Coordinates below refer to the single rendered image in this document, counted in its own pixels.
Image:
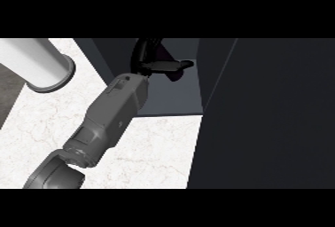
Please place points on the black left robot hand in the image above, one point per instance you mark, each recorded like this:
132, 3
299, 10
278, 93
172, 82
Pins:
141, 59

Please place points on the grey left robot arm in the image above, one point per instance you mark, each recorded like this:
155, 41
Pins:
116, 109

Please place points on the dark grey cabinet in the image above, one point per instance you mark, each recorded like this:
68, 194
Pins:
175, 97

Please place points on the dark grey cabinet door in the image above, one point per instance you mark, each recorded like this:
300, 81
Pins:
270, 118

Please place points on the white cylinder with grey rim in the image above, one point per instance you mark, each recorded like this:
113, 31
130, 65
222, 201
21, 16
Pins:
33, 60

